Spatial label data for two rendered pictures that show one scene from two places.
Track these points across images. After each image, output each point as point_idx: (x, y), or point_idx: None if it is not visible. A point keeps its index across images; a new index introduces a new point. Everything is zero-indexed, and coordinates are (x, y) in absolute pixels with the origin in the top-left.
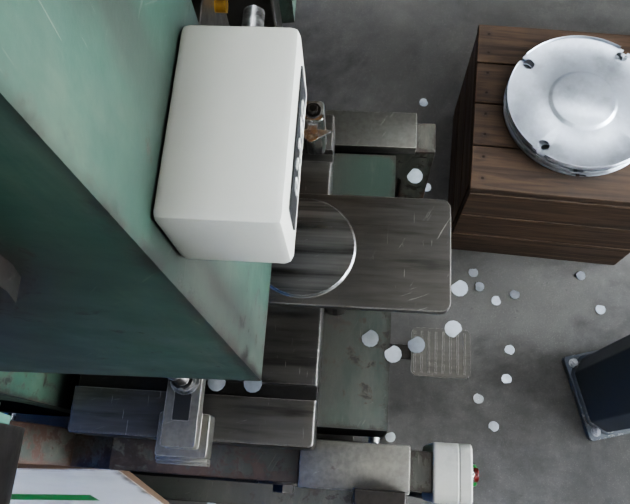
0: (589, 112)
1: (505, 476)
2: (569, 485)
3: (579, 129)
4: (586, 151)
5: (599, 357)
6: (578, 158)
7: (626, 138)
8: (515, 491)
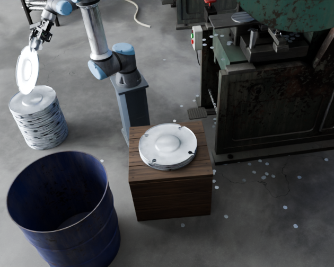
0: (165, 139)
1: (169, 112)
2: (151, 113)
3: (168, 134)
4: (165, 128)
5: (148, 119)
6: (167, 126)
7: (151, 134)
8: (166, 109)
